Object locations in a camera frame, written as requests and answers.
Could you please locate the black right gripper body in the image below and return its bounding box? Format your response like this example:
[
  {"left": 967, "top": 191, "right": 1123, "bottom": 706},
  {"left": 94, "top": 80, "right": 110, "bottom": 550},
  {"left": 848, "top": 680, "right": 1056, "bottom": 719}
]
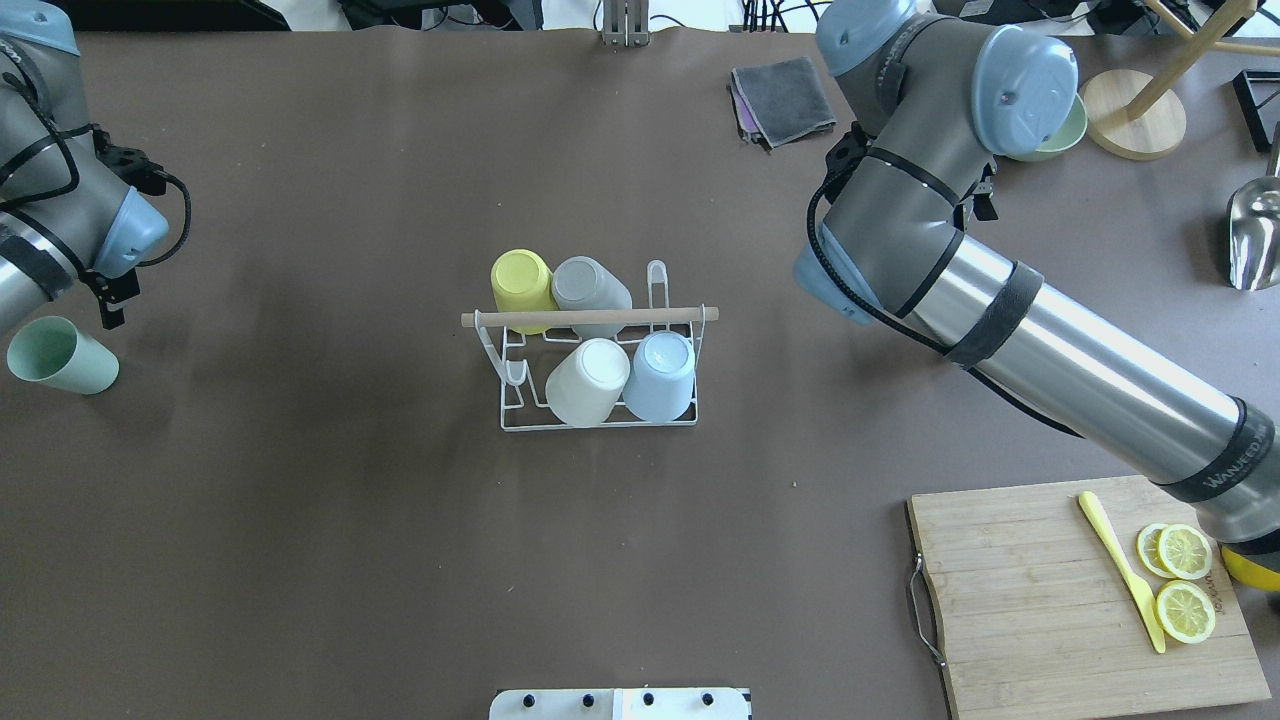
[{"left": 824, "top": 122, "right": 1001, "bottom": 223}]

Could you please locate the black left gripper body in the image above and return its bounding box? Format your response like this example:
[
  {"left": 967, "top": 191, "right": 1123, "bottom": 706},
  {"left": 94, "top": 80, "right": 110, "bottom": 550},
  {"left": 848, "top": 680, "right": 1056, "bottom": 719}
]
[{"left": 96, "top": 145, "right": 166, "bottom": 196}]

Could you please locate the mint green cup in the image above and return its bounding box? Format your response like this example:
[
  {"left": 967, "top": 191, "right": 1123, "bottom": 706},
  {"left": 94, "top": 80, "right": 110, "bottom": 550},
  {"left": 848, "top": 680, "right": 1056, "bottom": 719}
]
[{"left": 6, "top": 316, "right": 120, "bottom": 396}]

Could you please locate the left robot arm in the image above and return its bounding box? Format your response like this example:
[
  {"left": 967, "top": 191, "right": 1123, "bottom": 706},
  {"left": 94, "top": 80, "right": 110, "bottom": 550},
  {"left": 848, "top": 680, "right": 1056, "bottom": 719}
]
[{"left": 1, "top": 1, "right": 178, "bottom": 331}]

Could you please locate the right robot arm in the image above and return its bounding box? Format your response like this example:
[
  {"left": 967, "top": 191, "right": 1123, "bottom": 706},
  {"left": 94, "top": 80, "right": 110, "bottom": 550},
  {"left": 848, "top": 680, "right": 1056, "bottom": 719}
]
[{"left": 812, "top": 1, "right": 1279, "bottom": 570}]

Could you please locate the grey cup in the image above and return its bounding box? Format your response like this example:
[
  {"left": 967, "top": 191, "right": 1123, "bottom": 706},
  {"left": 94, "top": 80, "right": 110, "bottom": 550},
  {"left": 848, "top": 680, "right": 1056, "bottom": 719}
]
[{"left": 552, "top": 256, "right": 634, "bottom": 311}]

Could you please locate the light blue cup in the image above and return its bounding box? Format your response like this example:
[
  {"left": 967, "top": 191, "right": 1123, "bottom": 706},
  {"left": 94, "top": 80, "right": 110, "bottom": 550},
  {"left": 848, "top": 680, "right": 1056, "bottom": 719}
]
[{"left": 622, "top": 331, "right": 695, "bottom": 424}]

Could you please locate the yellow cup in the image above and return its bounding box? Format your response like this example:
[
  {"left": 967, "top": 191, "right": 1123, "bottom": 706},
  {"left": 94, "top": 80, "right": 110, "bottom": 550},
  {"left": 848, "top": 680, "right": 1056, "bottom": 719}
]
[{"left": 490, "top": 249, "right": 559, "bottom": 313}]

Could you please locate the cream white cup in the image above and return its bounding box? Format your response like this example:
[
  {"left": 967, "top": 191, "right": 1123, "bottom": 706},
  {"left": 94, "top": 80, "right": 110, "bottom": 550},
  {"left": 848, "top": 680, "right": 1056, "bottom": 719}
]
[{"left": 545, "top": 338, "right": 630, "bottom": 428}]

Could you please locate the grey folded cloth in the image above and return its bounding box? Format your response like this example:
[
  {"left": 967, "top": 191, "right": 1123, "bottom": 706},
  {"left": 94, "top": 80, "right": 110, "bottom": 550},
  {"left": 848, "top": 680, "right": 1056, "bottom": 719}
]
[{"left": 728, "top": 56, "right": 836, "bottom": 149}]

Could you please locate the mint green bowl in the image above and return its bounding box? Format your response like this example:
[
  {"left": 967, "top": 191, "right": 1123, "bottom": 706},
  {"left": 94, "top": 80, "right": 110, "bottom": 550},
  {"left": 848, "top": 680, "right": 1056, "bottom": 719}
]
[{"left": 1007, "top": 94, "right": 1088, "bottom": 163}]

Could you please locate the wooden stand with round base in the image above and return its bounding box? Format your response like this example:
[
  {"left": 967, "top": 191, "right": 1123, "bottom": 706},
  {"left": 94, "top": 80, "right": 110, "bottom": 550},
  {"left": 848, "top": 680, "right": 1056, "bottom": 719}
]
[{"left": 1079, "top": 1, "right": 1277, "bottom": 161}]

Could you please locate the metal scoop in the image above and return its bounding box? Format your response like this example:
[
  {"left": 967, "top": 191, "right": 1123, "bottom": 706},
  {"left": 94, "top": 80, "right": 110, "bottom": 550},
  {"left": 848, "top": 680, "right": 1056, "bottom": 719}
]
[{"left": 1228, "top": 129, "right": 1279, "bottom": 291}]

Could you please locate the yellow plastic knife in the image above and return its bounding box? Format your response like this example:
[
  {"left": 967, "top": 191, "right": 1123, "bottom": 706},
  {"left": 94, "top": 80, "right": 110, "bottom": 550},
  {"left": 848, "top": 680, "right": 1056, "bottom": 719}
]
[{"left": 1076, "top": 491, "right": 1167, "bottom": 653}]

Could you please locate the lemon slice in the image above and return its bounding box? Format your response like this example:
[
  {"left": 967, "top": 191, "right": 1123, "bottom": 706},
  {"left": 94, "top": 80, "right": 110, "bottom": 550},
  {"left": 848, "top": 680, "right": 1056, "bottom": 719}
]
[
  {"left": 1155, "top": 580, "right": 1217, "bottom": 644},
  {"left": 1135, "top": 523, "right": 1176, "bottom": 579},
  {"left": 1155, "top": 523, "right": 1213, "bottom": 582}
]

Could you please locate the wooden cutting board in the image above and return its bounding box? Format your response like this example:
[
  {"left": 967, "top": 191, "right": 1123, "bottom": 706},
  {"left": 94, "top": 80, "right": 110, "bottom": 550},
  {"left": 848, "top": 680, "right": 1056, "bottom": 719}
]
[{"left": 908, "top": 477, "right": 1271, "bottom": 719}]

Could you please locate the aluminium frame post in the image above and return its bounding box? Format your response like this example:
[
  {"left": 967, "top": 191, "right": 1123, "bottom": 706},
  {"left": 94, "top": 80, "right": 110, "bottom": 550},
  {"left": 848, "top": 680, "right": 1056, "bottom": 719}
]
[{"left": 600, "top": 0, "right": 652, "bottom": 47}]

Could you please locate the white wire cup rack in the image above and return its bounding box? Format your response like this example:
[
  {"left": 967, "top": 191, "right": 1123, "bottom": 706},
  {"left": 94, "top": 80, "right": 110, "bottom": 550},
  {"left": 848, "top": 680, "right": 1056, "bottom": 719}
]
[{"left": 461, "top": 250, "right": 719, "bottom": 433}]

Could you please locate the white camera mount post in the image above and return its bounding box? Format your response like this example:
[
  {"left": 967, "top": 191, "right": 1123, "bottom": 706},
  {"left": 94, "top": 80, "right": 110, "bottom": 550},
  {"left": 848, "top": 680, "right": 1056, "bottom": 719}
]
[{"left": 488, "top": 685, "right": 753, "bottom": 719}]

